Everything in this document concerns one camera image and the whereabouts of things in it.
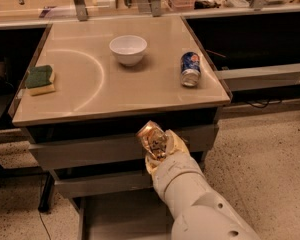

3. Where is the grey drawer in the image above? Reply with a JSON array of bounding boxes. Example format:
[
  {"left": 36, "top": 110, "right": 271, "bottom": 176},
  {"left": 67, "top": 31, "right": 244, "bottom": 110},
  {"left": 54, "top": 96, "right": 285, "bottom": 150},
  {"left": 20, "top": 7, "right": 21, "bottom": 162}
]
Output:
[
  {"left": 29, "top": 124, "right": 219, "bottom": 170},
  {"left": 55, "top": 160, "right": 152, "bottom": 198}
]

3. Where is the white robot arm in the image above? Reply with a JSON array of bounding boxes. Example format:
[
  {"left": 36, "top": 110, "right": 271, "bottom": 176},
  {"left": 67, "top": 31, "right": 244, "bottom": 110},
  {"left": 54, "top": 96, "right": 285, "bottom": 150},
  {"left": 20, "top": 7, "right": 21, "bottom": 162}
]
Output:
[{"left": 145, "top": 130, "right": 261, "bottom": 240}]

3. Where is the blue soda can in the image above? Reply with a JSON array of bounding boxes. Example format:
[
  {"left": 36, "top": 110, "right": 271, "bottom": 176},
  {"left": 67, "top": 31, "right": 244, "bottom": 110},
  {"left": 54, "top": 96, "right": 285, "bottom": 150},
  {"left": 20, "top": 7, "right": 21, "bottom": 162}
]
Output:
[{"left": 180, "top": 52, "right": 201, "bottom": 87}]

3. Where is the middle grey drawer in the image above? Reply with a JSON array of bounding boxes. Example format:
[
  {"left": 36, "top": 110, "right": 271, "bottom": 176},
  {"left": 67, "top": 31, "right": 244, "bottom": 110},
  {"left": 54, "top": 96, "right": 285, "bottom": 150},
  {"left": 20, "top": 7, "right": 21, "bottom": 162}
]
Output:
[{"left": 55, "top": 160, "right": 152, "bottom": 198}]

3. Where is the grey side shelf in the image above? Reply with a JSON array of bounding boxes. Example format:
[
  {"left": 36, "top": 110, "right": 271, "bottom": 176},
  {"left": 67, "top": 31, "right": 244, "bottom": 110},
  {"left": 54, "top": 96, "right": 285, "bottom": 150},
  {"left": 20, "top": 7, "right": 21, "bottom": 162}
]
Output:
[{"left": 215, "top": 63, "right": 300, "bottom": 91}]

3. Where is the open bottom drawer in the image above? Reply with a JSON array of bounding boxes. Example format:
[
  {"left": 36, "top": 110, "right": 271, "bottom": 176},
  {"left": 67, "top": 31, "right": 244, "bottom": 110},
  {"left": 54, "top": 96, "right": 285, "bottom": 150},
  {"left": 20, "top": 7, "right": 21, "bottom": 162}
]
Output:
[{"left": 77, "top": 183, "right": 203, "bottom": 240}]

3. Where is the top grey drawer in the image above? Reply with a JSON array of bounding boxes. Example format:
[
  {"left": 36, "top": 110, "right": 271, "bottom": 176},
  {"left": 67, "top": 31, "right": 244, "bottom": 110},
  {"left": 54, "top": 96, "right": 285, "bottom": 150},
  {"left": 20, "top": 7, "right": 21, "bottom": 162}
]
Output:
[{"left": 29, "top": 124, "right": 219, "bottom": 170}]

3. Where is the green yellow sponge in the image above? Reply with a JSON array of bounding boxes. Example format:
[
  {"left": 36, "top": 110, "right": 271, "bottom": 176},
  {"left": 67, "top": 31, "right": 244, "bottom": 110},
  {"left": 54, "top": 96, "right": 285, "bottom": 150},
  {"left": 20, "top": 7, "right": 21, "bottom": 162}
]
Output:
[{"left": 25, "top": 65, "right": 55, "bottom": 96}]

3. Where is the black table leg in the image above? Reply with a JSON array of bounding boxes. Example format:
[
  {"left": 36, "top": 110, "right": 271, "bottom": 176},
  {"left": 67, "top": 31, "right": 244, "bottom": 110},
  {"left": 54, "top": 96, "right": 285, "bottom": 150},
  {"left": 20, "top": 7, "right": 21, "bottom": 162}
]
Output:
[{"left": 38, "top": 174, "right": 54, "bottom": 213}]

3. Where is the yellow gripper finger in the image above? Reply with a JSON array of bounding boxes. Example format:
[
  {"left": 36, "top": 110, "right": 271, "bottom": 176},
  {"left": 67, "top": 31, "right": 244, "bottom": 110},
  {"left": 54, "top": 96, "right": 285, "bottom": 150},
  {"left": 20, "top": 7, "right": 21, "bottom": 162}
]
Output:
[
  {"left": 165, "top": 130, "right": 190, "bottom": 156},
  {"left": 145, "top": 154, "right": 162, "bottom": 175}
]

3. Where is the black floor cable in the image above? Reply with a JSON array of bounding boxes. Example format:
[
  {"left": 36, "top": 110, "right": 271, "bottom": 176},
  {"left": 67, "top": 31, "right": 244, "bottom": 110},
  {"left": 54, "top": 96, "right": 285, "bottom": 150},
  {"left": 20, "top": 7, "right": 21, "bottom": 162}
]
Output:
[{"left": 38, "top": 175, "right": 53, "bottom": 240}]

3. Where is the grey drawer cabinet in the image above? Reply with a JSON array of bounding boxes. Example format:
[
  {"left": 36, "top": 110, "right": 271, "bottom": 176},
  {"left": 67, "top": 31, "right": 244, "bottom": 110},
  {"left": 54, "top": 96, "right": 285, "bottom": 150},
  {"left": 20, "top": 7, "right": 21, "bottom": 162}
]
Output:
[{"left": 7, "top": 15, "right": 233, "bottom": 240}]

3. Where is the white bowl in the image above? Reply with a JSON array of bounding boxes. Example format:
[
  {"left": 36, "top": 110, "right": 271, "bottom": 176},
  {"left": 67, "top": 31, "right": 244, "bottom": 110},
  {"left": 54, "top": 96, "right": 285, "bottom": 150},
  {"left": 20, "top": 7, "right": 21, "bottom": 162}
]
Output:
[{"left": 109, "top": 35, "right": 147, "bottom": 66}]

